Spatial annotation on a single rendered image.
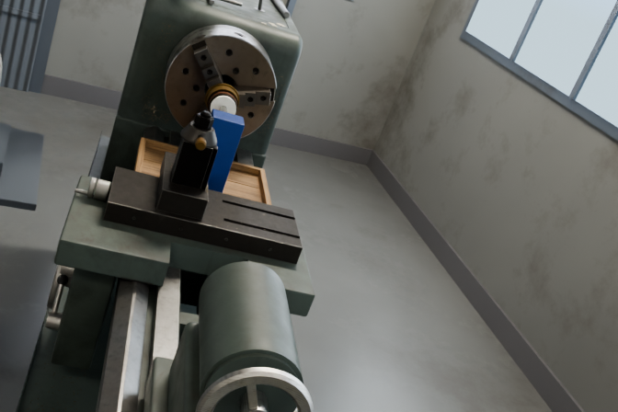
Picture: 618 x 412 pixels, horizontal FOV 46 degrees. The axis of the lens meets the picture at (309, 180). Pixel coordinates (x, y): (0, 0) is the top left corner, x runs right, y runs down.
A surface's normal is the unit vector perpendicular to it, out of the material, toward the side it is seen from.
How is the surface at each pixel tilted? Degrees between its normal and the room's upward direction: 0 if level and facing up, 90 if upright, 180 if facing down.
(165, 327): 0
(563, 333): 90
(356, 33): 90
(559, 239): 90
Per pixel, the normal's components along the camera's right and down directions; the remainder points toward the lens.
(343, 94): 0.26, 0.45
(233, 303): -0.25, -0.86
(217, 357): -0.59, -0.69
